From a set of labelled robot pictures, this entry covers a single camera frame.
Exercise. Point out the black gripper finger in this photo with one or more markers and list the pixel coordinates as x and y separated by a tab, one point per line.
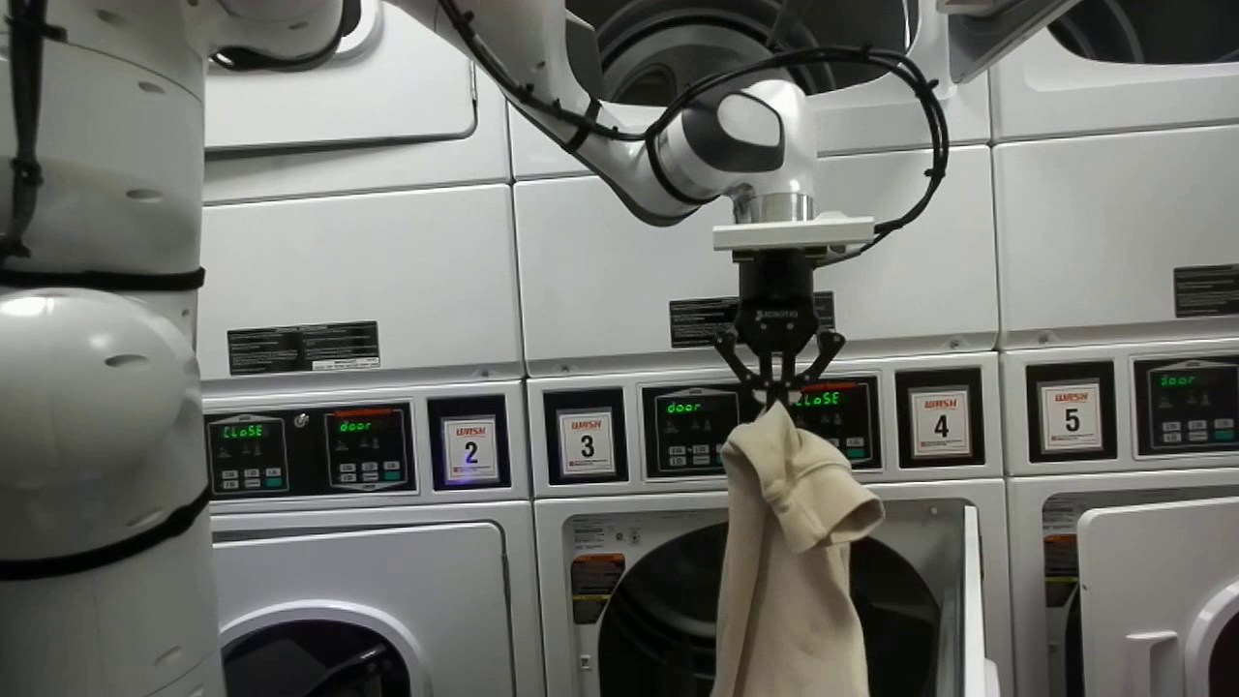
752	369
801	366

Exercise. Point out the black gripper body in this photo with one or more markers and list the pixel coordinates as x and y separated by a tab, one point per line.
777	290

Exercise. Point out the beige item of clothing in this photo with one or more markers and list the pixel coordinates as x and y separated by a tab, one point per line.
788	583

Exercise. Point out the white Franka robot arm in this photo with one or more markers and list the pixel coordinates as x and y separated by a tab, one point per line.
91	425

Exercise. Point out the black dryer display panel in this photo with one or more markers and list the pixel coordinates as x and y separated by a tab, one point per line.
1185	405
683	429
311	450

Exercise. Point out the white stacked dryer numbered 3-4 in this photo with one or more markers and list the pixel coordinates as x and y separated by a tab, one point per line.
605	271

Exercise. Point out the open dryer door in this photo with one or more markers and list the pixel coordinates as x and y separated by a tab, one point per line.
972	604
1008	27

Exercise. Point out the white stacked dryer numbered 5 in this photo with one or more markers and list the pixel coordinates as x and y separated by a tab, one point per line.
1108	219

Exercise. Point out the white stacked dryer numbered 2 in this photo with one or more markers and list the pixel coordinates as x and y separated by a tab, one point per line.
390	256

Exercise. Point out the number 4 placard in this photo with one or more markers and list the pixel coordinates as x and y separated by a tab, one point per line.
943	416

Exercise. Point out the number 3 placard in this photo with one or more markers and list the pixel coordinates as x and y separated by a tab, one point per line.
584	435

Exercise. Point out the red white caution sticker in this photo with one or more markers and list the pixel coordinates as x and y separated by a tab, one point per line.
1057	566
599	586

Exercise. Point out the number 5 placard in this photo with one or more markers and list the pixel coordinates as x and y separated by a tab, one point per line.
1075	410

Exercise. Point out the number 2 placard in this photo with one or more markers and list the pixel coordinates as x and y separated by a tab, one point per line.
470	442

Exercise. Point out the left washing machine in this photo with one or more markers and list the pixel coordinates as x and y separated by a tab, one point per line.
390	566

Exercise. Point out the small silver panel lock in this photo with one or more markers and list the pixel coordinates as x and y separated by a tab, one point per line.
299	420

